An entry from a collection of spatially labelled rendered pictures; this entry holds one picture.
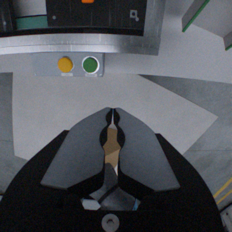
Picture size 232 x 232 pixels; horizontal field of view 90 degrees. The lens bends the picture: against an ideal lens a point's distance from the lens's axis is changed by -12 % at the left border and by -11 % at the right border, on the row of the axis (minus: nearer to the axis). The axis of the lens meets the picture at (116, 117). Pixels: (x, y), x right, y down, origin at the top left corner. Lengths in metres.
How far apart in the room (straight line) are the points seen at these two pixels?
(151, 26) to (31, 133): 0.68
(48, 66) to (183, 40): 0.44
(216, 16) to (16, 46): 0.51
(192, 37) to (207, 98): 1.35
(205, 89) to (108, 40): 1.50
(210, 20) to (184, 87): 1.27
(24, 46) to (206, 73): 0.62
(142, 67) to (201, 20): 0.23
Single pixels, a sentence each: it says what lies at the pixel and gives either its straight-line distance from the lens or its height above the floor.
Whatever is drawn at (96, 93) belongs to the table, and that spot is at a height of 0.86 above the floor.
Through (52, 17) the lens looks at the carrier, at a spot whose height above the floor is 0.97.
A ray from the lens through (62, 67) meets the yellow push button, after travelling 0.40.
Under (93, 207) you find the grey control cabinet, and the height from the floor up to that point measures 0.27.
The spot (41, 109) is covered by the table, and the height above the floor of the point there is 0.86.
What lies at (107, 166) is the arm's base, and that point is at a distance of 0.54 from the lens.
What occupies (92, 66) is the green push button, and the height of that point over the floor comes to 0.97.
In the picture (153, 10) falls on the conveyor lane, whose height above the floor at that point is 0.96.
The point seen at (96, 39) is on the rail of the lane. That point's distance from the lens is 0.38.
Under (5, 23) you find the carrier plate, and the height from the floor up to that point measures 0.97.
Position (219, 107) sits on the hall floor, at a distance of 2.02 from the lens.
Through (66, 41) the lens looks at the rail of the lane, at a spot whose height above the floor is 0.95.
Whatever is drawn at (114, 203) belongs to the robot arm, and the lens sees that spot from 0.51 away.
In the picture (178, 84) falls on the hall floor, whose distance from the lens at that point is 1.57.
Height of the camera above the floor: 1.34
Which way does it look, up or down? 57 degrees down
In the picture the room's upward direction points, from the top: 179 degrees clockwise
